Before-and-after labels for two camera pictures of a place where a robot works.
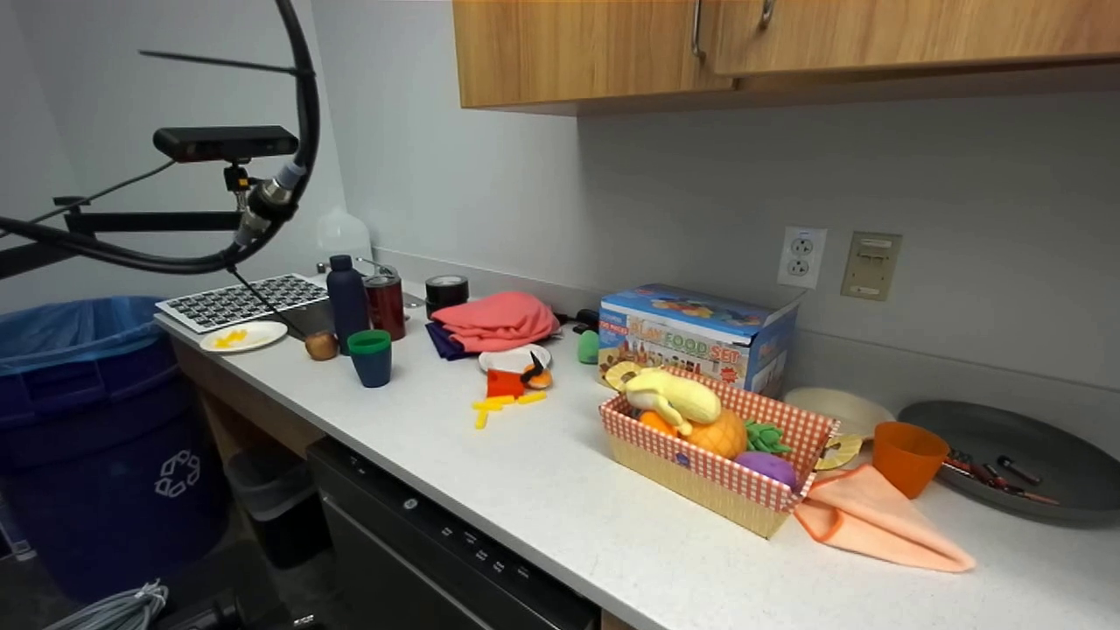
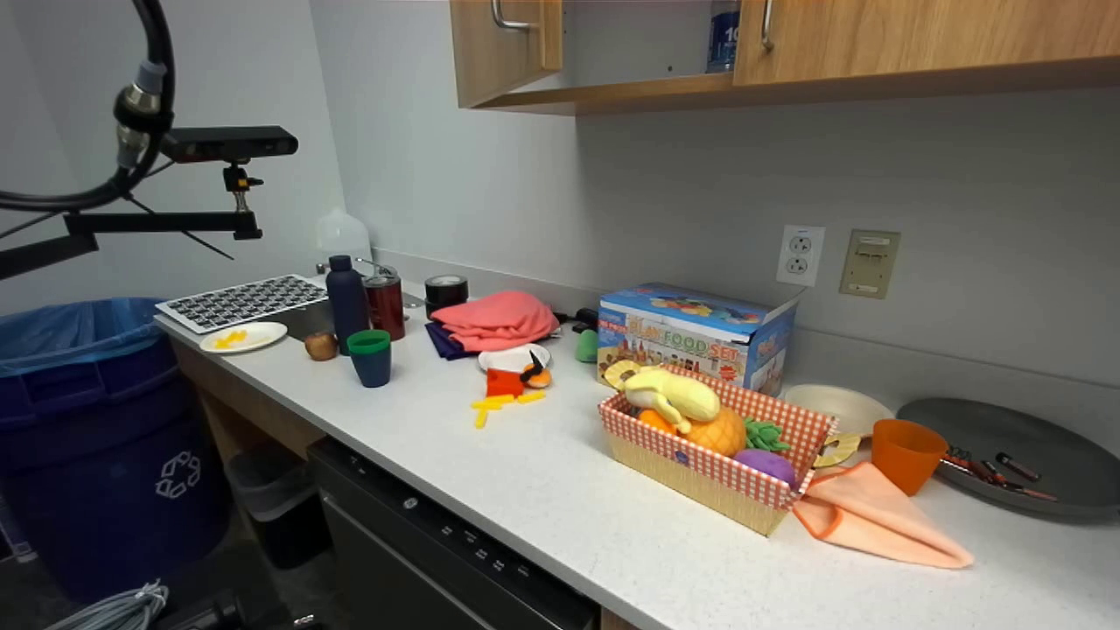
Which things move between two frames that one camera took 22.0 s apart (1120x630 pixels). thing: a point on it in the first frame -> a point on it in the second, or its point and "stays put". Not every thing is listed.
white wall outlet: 803,257 stays put
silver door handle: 696,30 -> 504,23
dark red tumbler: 386,301 stays put
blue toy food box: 739,339 stays put
